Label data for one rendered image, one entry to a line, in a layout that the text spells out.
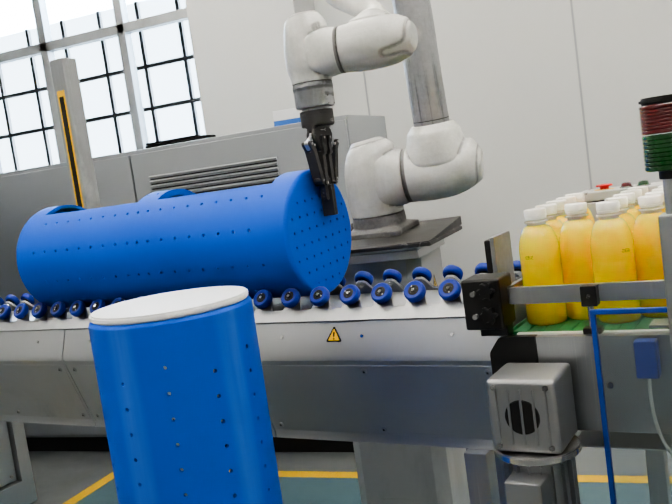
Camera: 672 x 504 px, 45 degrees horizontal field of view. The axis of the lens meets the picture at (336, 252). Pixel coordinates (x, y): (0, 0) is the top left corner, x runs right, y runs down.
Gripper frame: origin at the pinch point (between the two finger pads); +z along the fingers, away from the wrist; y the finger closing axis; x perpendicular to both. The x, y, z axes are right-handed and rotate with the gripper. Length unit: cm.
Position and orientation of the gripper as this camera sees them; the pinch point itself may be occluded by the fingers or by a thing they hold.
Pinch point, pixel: (328, 199)
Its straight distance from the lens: 181.9
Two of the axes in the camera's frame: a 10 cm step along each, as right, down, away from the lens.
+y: 5.0, -1.6, 8.5
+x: -8.6, 0.7, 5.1
